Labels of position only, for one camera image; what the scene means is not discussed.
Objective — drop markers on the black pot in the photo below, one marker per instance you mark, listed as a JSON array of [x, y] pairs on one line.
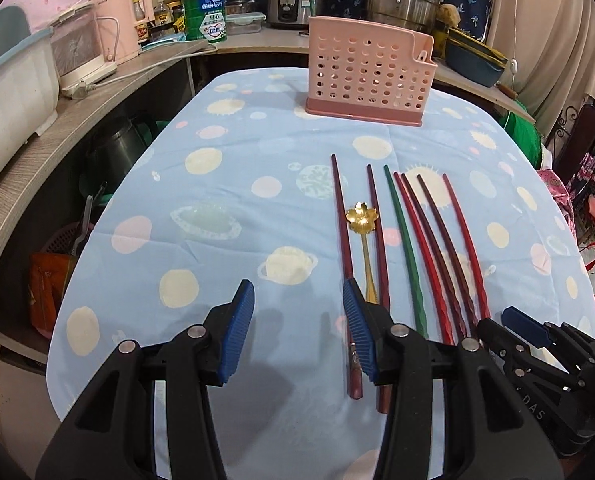
[[112, 155]]

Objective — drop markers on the black iron chair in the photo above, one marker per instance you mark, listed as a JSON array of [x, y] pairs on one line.
[[582, 135]]

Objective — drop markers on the brown plush toy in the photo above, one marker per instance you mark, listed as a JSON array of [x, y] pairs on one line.
[[448, 15]]

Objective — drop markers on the blue planet print tablecloth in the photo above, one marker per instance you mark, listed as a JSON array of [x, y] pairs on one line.
[[227, 185]]

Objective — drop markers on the beige curtain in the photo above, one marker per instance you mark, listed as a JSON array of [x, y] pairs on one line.
[[542, 35]]

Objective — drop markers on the pink perforated utensil holder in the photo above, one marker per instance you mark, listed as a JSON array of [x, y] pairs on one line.
[[362, 70]]

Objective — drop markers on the orange bag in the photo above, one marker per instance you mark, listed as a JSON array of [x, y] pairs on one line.
[[52, 290]]

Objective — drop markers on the white plastic tub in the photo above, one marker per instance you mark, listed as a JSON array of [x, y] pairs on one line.
[[12, 105]]

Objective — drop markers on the green cloth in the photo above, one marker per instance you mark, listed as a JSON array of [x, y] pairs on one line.
[[525, 135]]

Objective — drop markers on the pink plastic basket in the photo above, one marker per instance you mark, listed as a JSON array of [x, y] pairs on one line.
[[62, 240]]

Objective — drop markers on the white power plug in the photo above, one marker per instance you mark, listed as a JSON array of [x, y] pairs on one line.
[[77, 89]]

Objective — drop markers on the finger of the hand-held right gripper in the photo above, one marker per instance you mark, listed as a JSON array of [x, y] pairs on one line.
[[525, 324], [502, 345]]

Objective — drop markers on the pink printed cloth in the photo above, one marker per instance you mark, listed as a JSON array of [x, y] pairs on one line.
[[587, 195]]

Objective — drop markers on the green chopstick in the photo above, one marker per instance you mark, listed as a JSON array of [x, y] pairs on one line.
[[405, 245]]

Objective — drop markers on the condiment bottle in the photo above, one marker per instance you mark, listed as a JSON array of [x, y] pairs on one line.
[[163, 12]]

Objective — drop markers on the clear plastic food container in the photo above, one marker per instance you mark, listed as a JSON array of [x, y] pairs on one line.
[[245, 24]]

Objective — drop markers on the pink electric kettle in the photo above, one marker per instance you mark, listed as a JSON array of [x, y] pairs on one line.
[[120, 20]]

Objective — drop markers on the green tin can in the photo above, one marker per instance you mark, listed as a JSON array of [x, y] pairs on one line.
[[205, 15]]

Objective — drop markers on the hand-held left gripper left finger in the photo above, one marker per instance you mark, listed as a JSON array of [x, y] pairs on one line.
[[237, 332]]

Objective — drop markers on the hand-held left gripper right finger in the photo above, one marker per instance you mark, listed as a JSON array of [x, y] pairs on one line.
[[360, 332]]

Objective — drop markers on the white countertop appliance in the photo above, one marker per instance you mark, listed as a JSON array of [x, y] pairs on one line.
[[77, 45]]

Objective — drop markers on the dark red chopstick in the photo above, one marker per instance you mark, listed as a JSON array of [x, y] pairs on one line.
[[430, 240], [341, 220], [376, 230], [447, 240]]

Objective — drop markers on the blue baking dish stack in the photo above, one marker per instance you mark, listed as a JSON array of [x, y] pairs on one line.
[[472, 57]]

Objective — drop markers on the gold flower spoon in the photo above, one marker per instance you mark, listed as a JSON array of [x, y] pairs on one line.
[[362, 217]]

